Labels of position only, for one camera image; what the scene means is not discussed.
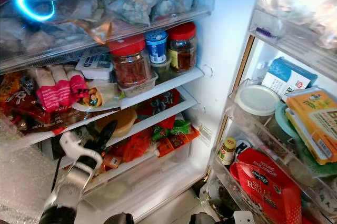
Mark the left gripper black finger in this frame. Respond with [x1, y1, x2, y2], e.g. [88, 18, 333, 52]
[95, 120, 118, 154]

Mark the tan round bowl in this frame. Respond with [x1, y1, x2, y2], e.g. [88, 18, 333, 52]
[96, 107, 138, 138]

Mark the clear plastic fridge drawer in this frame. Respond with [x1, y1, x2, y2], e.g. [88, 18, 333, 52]
[0, 0, 215, 75]

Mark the black fridge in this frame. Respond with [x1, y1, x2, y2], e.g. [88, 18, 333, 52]
[0, 0, 269, 224]

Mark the fridge door with bins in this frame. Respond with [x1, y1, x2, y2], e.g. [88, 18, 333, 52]
[200, 0, 337, 224]

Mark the plate with food wrap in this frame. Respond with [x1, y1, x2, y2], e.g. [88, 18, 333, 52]
[73, 82, 122, 113]

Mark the clear plastic tray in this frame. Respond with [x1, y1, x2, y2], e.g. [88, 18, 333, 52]
[118, 70, 158, 98]

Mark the clear vegetable drawer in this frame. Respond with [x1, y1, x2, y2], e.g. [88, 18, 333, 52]
[79, 140, 193, 211]

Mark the dark red snack packet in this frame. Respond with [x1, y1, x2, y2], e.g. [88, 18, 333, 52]
[134, 88, 181, 118]

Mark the pink white wrapped roll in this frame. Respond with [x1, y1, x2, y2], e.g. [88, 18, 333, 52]
[66, 65, 91, 104]
[35, 66, 77, 113]

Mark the red green snack packet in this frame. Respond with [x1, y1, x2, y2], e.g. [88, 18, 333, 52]
[150, 118, 192, 141]

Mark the white tub dark label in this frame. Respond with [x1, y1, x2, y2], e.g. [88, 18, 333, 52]
[75, 54, 114, 81]

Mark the large red lidded jar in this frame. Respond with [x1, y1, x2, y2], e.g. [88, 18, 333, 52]
[108, 34, 151, 89]

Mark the bubble wrap sheet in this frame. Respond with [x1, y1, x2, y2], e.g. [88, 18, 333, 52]
[0, 145, 56, 224]

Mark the brown orange snack packet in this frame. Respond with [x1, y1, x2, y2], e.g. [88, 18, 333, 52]
[0, 72, 48, 130]

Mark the blue lidded yogurt cup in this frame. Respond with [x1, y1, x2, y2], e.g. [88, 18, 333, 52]
[145, 28, 169, 65]

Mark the red lidded dark jar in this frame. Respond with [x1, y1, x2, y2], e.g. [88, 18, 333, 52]
[167, 22, 198, 74]

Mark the small yellow lidded jar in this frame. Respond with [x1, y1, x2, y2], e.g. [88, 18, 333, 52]
[216, 137, 237, 166]

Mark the grey frozen food bag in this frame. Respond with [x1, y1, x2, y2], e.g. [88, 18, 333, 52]
[121, 0, 182, 26]

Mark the white lidded container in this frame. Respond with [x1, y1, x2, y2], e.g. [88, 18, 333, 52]
[233, 84, 281, 127]

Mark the red flour package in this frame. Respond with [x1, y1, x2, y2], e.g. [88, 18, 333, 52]
[229, 147, 303, 224]

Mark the teal plastic lid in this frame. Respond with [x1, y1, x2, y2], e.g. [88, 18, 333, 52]
[274, 100, 303, 140]

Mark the blue white carton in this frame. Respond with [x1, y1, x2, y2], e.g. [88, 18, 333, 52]
[261, 57, 319, 101]

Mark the orange cardboard box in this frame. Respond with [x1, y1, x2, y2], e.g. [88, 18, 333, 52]
[284, 86, 337, 166]

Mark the clear plastic door bin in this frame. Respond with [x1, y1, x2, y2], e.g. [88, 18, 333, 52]
[249, 0, 337, 80]

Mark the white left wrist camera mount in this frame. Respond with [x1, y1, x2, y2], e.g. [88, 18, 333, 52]
[58, 130, 105, 168]

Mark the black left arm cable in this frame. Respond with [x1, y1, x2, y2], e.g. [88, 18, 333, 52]
[51, 167, 65, 196]

